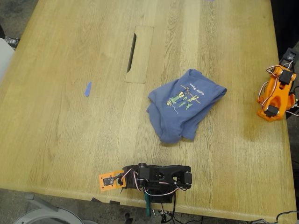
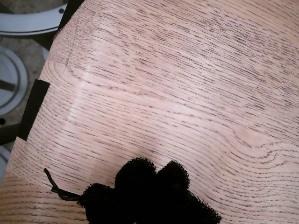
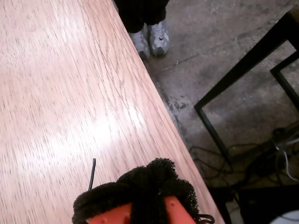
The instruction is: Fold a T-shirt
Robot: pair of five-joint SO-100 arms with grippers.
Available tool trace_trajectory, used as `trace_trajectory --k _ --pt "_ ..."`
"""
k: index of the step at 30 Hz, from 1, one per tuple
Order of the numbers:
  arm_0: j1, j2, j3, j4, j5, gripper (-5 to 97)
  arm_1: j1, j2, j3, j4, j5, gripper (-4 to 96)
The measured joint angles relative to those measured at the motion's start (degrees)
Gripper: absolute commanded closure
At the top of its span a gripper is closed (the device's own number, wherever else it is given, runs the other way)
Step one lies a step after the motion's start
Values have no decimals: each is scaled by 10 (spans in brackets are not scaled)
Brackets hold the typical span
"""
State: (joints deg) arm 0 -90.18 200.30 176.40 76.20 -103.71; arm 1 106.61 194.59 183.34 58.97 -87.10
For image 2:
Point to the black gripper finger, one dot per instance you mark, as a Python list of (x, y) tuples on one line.
[(177, 200), (126, 198)]

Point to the black tape strip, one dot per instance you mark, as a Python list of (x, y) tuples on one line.
[(67, 14), (35, 109)]

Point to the grey round metal stool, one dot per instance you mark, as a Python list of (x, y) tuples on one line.
[(28, 23)]

